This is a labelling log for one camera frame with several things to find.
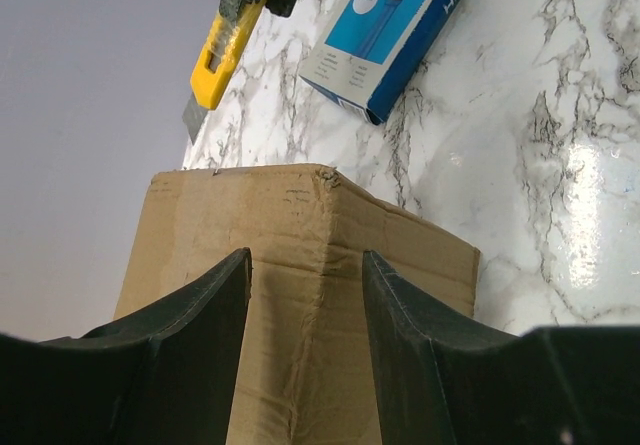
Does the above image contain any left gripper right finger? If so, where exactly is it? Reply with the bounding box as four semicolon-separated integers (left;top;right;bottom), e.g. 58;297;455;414
362;251;639;444

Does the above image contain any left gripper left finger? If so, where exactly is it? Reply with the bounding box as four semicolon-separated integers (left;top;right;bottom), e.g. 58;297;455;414
1;248;252;444

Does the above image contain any yellow utility knife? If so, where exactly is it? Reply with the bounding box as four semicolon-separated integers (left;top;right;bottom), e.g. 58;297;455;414
182;0;267;141

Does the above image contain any brown cardboard express box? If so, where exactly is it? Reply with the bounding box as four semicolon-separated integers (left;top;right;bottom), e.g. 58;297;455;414
115;164;480;444

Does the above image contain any blue white product box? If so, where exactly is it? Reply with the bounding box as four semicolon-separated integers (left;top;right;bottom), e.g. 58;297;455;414
299;0;460;125

